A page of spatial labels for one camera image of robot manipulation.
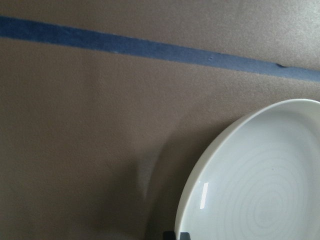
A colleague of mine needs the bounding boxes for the white round shallow plate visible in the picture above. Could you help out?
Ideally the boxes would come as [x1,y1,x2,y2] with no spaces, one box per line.
[173,98,320,240]

